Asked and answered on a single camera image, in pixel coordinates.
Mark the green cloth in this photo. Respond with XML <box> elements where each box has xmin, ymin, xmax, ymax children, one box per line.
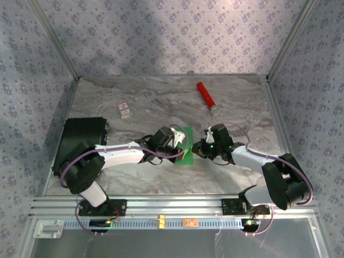
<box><xmin>173</xmin><ymin>126</ymin><xmax>195</xmax><ymax>166</ymax></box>

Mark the red tube with silver cap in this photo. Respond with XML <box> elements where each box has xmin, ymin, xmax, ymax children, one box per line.
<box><xmin>196</xmin><ymin>81</ymin><xmax>220</xmax><ymax>117</ymax></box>

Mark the small white red card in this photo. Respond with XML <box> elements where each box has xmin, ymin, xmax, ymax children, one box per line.
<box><xmin>118</xmin><ymin>103</ymin><xmax>133</xmax><ymax>119</ymax></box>

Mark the clear acrylic panel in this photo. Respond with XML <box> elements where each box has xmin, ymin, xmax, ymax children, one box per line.
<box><xmin>28</xmin><ymin>228</ymin><xmax>327</xmax><ymax>258</ymax></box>

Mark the black right controller board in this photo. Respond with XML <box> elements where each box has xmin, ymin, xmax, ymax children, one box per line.
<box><xmin>240</xmin><ymin>218</ymin><xmax>261</xmax><ymax>233</ymax></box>

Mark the black controller board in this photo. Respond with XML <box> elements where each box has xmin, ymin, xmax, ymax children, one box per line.
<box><xmin>89</xmin><ymin>219</ymin><xmax>112</xmax><ymax>233</ymax></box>
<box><xmin>240</xmin><ymin>218</ymin><xmax>261</xmax><ymax>233</ymax></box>

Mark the black case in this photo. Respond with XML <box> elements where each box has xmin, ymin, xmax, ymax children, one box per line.
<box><xmin>51</xmin><ymin>117</ymin><xmax>110</xmax><ymax>178</ymax></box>

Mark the black left controller board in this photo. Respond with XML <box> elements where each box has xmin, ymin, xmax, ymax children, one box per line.
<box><xmin>89</xmin><ymin>219</ymin><xmax>112</xmax><ymax>233</ymax></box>

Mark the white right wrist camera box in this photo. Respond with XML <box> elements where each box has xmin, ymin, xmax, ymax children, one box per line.
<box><xmin>203</xmin><ymin>128</ymin><xmax>215</xmax><ymax>143</ymax></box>

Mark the aluminium mounting rail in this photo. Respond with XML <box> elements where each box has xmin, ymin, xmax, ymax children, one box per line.
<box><xmin>28</xmin><ymin>195</ymin><xmax>320</xmax><ymax>217</ymax></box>

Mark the aluminium table side rail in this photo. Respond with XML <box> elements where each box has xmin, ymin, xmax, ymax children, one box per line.
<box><xmin>41</xmin><ymin>77</ymin><xmax>80</xmax><ymax>197</ymax></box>
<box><xmin>264</xmin><ymin>76</ymin><xmax>307</xmax><ymax>196</ymax></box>

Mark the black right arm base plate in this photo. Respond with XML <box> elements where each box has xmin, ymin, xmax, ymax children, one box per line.
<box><xmin>221</xmin><ymin>198</ymin><xmax>271</xmax><ymax>216</ymax></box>

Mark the grey slotted cable duct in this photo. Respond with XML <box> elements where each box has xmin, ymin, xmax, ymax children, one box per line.
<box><xmin>63</xmin><ymin>218</ymin><xmax>244</xmax><ymax>230</ymax></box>

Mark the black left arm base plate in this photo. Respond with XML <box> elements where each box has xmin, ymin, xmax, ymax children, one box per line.
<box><xmin>78</xmin><ymin>198</ymin><xmax>127</xmax><ymax>217</ymax></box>

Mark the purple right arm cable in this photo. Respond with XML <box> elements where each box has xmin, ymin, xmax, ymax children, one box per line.
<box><xmin>224</xmin><ymin>122</ymin><xmax>314</xmax><ymax>237</ymax></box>

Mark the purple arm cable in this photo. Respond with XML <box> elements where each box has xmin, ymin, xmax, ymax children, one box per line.
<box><xmin>224</xmin><ymin>122</ymin><xmax>314</xmax><ymax>237</ymax></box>
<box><xmin>59</xmin><ymin>124</ymin><xmax>190</xmax><ymax>237</ymax></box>

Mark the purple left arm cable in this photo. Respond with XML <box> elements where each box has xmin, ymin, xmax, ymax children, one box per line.
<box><xmin>59</xmin><ymin>124</ymin><xmax>190</xmax><ymax>237</ymax></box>

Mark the aluminium frame post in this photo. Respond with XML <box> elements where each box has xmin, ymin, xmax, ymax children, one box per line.
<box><xmin>266</xmin><ymin>0</ymin><xmax>323</xmax><ymax>81</ymax></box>

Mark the white plastic bracket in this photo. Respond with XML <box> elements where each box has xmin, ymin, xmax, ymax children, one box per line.
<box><xmin>33</xmin><ymin>220</ymin><xmax>65</xmax><ymax>240</ymax></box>

